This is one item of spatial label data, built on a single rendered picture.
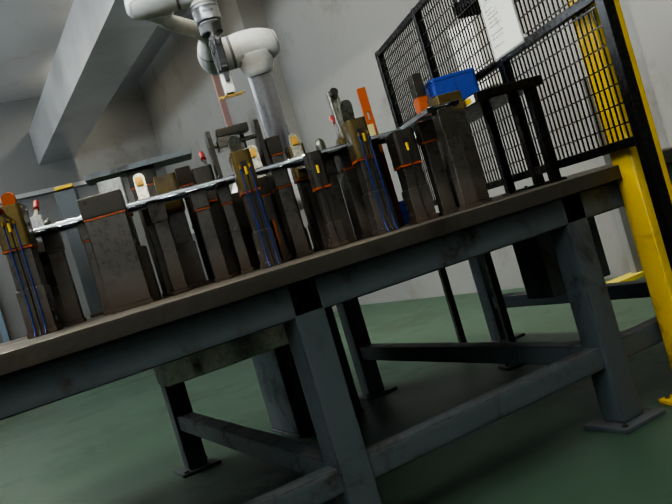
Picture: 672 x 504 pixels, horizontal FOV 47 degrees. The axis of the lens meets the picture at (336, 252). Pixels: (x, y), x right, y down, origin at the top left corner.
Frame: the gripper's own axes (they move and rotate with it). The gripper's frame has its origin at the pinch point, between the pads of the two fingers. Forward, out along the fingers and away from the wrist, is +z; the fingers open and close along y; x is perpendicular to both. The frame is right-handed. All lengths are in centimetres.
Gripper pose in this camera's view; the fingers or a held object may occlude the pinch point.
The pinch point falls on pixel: (227, 83)
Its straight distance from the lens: 258.0
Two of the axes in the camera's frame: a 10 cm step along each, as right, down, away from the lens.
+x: 9.3, -2.9, 2.4
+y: 2.4, -0.5, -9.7
